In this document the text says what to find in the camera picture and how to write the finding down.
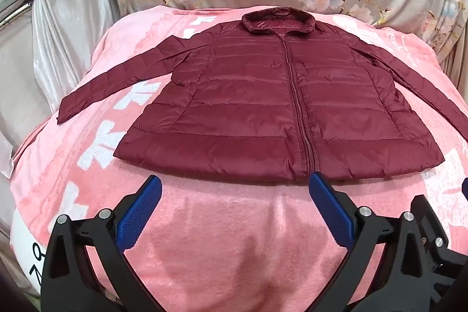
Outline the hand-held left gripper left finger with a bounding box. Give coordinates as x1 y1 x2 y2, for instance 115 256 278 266
41 174 163 312

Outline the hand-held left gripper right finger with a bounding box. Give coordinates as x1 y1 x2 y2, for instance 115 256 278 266
308 172 468 312

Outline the maroon puffer jacket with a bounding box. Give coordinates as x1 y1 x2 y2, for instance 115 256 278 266
56 7 468 182

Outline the pink printed blanket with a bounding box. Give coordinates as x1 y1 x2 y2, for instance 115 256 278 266
9 3 468 312

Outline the silver satin cloth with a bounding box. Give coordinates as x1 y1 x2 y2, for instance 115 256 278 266
0 0 125 254

